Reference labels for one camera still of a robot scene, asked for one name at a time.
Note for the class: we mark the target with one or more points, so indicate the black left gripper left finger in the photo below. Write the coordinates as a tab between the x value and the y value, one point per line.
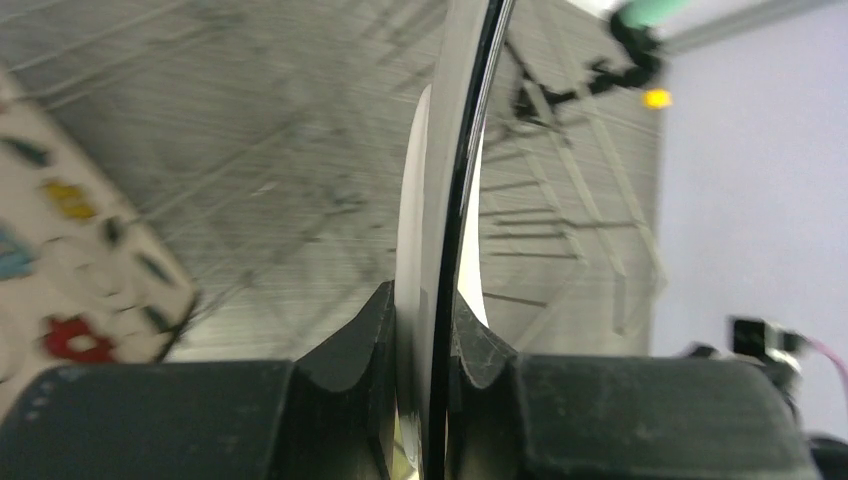
328	415

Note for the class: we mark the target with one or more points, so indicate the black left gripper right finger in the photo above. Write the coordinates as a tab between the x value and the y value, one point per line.
530	416

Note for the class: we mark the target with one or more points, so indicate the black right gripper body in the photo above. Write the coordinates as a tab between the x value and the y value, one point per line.
828	452

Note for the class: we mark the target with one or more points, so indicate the square floral plate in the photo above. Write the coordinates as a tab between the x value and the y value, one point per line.
83	278

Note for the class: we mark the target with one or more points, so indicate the small yellow block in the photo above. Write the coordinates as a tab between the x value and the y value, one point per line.
657	99

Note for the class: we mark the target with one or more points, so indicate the green microphone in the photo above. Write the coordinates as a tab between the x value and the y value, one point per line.
641	14

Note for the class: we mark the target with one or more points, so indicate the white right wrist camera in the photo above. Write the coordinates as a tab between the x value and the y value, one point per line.
763	340

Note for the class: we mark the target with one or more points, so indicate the grey wire dish rack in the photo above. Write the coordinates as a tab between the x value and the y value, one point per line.
232	179

